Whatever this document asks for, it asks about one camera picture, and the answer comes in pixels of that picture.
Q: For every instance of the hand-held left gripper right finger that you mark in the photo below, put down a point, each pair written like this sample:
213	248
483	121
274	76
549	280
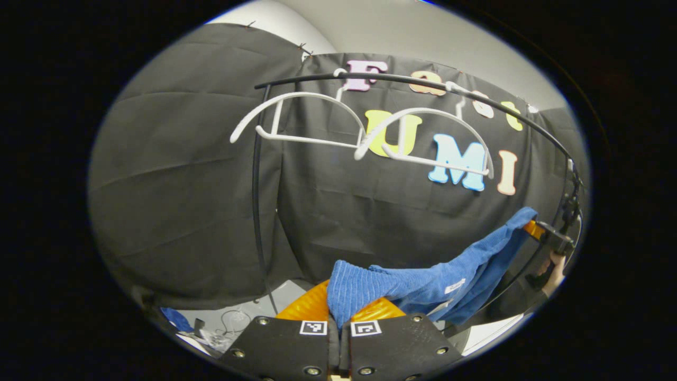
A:
402	349

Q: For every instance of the black backdrop cloth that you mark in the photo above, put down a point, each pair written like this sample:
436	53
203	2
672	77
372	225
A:
185	211

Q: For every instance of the black metal clothes rack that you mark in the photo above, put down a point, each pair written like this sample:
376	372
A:
402	80

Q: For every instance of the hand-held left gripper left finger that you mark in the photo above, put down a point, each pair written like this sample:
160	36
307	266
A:
280	349

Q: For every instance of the white plastic hanger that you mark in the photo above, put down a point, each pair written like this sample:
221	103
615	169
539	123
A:
433	111
301	96

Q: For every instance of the white cabinet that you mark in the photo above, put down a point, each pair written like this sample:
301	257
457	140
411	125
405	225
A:
486	333

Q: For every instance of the small blue cloth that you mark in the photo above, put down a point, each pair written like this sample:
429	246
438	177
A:
177	319

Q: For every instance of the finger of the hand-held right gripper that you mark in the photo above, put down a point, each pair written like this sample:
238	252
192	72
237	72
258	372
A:
533	229

